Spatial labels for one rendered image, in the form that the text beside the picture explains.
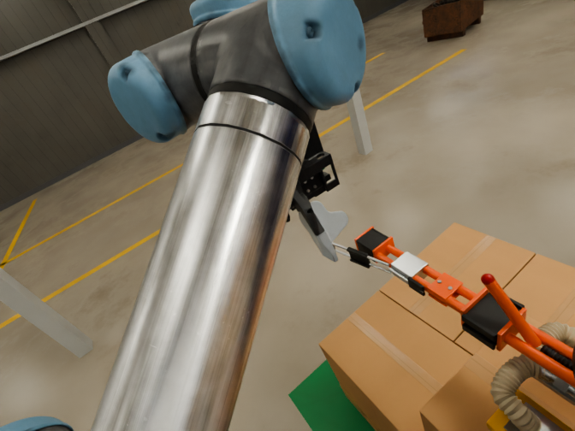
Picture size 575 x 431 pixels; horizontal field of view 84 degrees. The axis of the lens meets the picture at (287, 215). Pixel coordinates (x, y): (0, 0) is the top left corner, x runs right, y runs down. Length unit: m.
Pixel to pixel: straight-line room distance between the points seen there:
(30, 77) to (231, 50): 9.40
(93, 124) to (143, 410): 9.45
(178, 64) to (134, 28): 9.28
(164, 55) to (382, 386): 1.34
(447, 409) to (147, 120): 0.90
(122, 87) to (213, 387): 0.24
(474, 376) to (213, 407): 0.87
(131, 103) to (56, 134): 9.38
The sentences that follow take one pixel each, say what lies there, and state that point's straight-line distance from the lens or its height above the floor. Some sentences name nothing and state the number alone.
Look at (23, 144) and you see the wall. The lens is 9.84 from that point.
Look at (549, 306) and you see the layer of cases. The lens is 1.65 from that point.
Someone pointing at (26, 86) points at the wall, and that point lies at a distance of 9.63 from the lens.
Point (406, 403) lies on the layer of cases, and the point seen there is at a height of 0.54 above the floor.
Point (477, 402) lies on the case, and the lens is 0.99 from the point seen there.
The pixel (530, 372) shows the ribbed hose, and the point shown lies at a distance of 0.82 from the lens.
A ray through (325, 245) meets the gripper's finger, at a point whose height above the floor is 1.56.
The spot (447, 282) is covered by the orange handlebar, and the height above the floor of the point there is 1.20.
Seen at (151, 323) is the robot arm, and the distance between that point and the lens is 0.19.
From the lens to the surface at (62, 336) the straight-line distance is 3.34.
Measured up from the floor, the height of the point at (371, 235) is 1.21.
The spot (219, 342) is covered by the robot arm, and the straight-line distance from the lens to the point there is 0.18.
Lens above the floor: 1.86
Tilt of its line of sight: 34 degrees down
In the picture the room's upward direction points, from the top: 24 degrees counter-clockwise
